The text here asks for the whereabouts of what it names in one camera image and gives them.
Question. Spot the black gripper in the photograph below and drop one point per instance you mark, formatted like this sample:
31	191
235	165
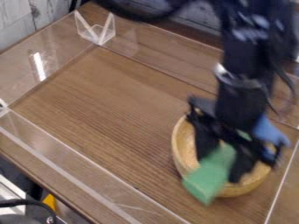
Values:
266	140

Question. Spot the green rectangular block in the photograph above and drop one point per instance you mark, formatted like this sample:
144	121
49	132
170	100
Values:
207	180

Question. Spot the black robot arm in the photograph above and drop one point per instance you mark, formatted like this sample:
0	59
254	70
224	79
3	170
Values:
258	38

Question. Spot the brown wooden bowl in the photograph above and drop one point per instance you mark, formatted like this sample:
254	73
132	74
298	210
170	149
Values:
186	162

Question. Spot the clear acrylic tray walls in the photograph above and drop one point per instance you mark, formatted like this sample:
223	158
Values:
93	117

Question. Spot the yellow warning label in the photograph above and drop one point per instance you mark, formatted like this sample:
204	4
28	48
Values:
49	201

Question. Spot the clear acrylic corner bracket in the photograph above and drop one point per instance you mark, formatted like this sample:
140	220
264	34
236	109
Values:
97	34

